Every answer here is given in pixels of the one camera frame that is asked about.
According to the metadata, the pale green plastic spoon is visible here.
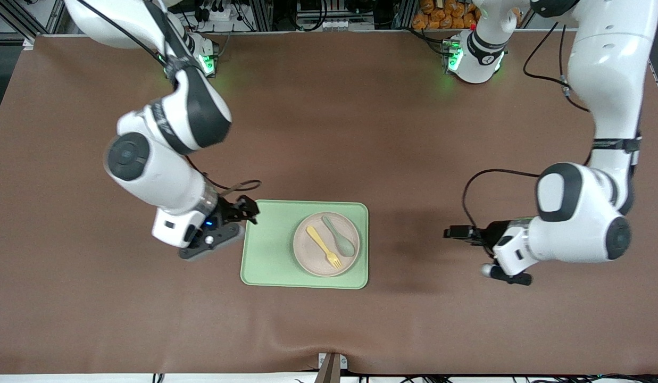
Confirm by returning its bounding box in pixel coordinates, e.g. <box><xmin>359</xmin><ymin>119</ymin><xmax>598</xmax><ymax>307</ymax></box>
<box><xmin>321</xmin><ymin>215</ymin><xmax>356</xmax><ymax>258</ymax></box>

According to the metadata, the round white speckled plate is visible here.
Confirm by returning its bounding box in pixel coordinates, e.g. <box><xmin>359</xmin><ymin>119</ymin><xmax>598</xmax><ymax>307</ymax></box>
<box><xmin>293</xmin><ymin>212</ymin><xmax>361</xmax><ymax>277</ymax></box>

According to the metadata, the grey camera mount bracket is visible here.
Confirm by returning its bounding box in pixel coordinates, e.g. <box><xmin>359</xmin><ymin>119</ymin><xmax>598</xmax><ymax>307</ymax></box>
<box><xmin>318</xmin><ymin>352</ymin><xmax>348</xmax><ymax>383</ymax></box>

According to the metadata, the yellow plastic fork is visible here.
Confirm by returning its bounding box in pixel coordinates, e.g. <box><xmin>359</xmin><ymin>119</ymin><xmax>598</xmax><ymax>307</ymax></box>
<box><xmin>306</xmin><ymin>226</ymin><xmax>343</xmax><ymax>269</ymax></box>

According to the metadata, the bag of orange items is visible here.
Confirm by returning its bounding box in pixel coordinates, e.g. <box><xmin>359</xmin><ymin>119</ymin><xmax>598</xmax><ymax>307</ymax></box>
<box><xmin>412</xmin><ymin>0</ymin><xmax>481</xmax><ymax>30</ymax></box>

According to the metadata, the aluminium frame corner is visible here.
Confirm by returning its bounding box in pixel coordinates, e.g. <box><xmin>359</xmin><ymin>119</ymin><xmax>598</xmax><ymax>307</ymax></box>
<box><xmin>0</xmin><ymin>0</ymin><xmax>66</xmax><ymax>51</ymax></box>

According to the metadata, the white power strip with plugs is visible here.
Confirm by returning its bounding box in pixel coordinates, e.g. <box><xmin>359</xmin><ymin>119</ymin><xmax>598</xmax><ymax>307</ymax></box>
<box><xmin>193</xmin><ymin>0</ymin><xmax>241</xmax><ymax>23</ymax></box>

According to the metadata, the light green rectangular tray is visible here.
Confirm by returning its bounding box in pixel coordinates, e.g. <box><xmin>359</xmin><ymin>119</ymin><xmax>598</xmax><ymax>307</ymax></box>
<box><xmin>240</xmin><ymin>199</ymin><xmax>370</xmax><ymax>290</ymax></box>

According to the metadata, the white connector strip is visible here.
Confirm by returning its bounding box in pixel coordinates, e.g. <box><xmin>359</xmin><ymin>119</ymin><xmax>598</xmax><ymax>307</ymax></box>
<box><xmin>298</xmin><ymin>19</ymin><xmax>352</xmax><ymax>30</ymax></box>

